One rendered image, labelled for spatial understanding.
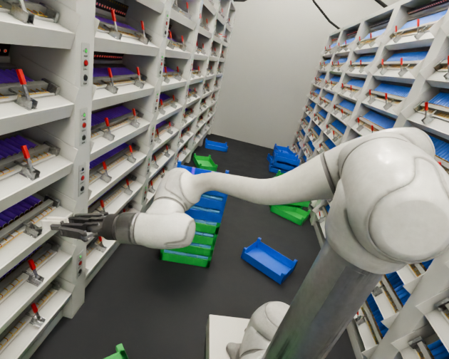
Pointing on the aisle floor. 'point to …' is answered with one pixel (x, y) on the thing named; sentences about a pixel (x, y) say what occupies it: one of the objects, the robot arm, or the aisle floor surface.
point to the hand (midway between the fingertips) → (55, 223)
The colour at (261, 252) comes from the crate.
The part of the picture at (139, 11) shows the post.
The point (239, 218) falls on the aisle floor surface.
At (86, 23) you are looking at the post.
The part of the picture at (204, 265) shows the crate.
